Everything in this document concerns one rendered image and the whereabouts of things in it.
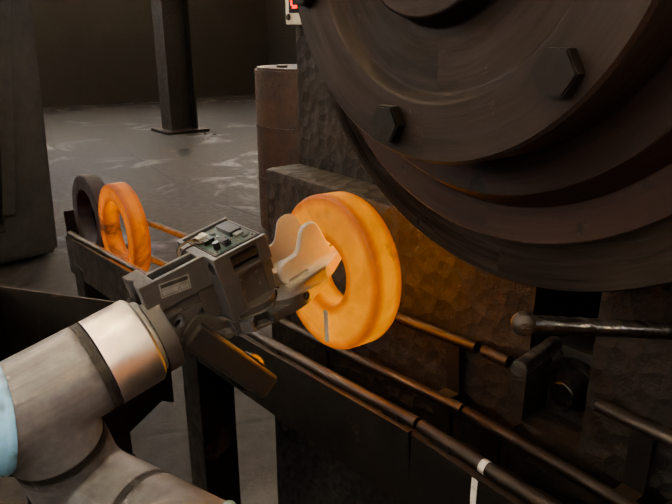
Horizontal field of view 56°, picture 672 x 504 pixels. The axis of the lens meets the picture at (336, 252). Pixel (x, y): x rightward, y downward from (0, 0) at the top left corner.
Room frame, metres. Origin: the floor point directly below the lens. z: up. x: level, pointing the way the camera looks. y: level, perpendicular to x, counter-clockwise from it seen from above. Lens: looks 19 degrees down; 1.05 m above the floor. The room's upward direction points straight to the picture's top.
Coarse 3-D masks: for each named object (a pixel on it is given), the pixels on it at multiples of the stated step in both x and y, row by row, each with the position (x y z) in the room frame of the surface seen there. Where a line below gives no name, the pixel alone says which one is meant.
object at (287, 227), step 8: (288, 216) 0.58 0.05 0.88; (280, 224) 0.58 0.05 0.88; (288, 224) 0.58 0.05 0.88; (296, 224) 0.59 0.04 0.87; (280, 232) 0.58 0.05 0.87; (288, 232) 0.58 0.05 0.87; (296, 232) 0.59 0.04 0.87; (280, 240) 0.58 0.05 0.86; (288, 240) 0.58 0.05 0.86; (296, 240) 0.59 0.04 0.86; (272, 248) 0.57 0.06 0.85; (280, 248) 0.58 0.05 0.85; (288, 248) 0.58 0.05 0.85; (272, 256) 0.57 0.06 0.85; (280, 256) 0.58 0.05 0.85
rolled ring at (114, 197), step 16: (112, 192) 1.14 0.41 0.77; (128, 192) 1.13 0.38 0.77; (112, 208) 1.20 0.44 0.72; (128, 208) 1.10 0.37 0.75; (112, 224) 1.21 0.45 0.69; (128, 224) 1.09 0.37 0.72; (144, 224) 1.10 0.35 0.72; (112, 240) 1.20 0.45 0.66; (128, 240) 1.10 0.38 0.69; (144, 240) 1.09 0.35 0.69; (128, 256) 1.11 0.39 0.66; (144, 256) 1.09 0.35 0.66
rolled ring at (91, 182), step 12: (84, 180) 1.28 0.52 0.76; (96, 180) 1.29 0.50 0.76; (72, 192) 1.36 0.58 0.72; (84, 192) 1.34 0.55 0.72; (96, 192) 1.26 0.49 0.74; (84, 204) 1.36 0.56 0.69; (96, 204) 1.24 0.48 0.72; (84, 216) 1.36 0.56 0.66; (96, 216) 1.24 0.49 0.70; (84, 228) 1.34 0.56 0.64; (96, 240) 1.33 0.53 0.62
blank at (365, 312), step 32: (320, 224) 0.60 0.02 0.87; (352, 224) 0.56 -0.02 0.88; (384, 224) 0.57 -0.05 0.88; (352, 256) 0.56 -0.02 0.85; (384, 256) 0.54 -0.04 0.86; (352, 288) 0.55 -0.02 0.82; (384, 288) 0.53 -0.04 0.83; (320, 320) 0.59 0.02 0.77; (352, 320) 0.55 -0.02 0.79; (384, 320) 0.54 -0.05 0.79
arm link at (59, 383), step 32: (32, 352) 0.42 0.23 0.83; (64, 352) 0.42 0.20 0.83; (96, 352) 0.42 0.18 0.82; (0, 384) 0.39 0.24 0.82; (32, 384) 0.39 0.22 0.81; (64, 384) 0.40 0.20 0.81; (96, 384) 0.41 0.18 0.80; (0, 416) 0.38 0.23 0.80; (32, 416) 0.38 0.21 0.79; (64, 416) 0.40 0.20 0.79; (96, 416) 0.42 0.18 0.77; (0, 448) 0.37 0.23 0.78; (32, 448) 0.38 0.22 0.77; (64, 448) 0.40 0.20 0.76; (32, 480) 0.39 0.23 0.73
